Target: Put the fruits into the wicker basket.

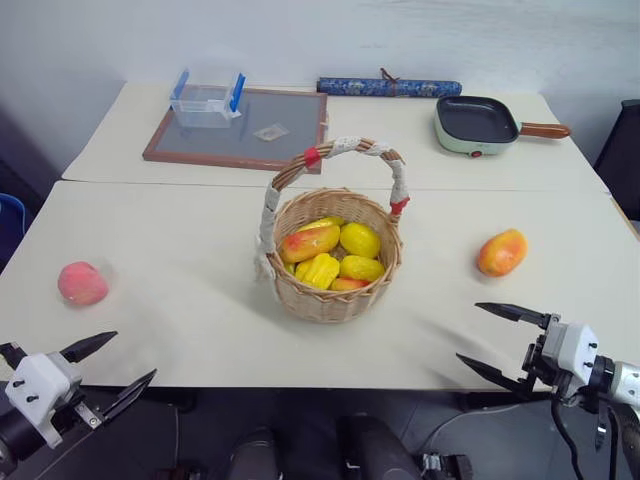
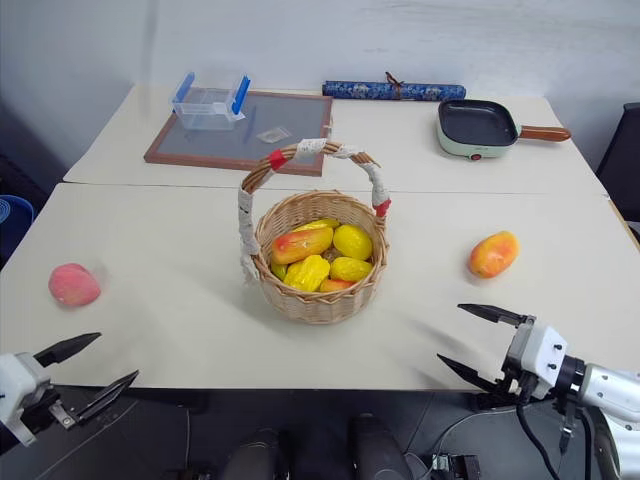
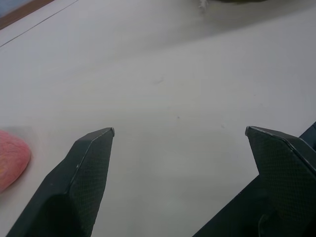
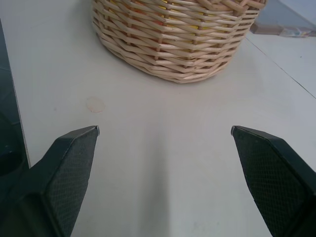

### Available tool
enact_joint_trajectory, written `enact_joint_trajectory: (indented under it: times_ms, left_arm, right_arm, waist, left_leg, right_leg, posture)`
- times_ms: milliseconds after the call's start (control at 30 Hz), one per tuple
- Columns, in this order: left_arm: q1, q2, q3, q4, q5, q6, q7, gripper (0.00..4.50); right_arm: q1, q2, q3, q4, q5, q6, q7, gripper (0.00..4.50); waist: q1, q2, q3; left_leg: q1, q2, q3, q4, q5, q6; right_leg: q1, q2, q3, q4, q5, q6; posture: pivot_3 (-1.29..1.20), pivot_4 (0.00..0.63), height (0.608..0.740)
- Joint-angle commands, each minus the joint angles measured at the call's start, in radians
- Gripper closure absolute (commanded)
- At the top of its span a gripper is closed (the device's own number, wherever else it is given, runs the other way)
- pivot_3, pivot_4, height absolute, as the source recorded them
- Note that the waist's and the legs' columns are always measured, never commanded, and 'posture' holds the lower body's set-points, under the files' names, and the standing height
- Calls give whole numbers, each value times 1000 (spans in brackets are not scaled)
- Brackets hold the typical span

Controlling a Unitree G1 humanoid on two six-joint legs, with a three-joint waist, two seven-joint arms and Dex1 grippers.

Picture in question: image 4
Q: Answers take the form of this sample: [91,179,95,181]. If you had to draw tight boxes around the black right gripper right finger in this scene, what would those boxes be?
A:
[230,125,316,237]

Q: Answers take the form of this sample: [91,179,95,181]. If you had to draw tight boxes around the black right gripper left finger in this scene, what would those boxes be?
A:
[0,125,100,237]

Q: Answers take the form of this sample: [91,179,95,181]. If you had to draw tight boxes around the woven wicker basket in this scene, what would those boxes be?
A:
[91,0,268,84]

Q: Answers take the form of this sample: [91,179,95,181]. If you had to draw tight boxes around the cardboard box with print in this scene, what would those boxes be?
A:
[251,20,316,38]

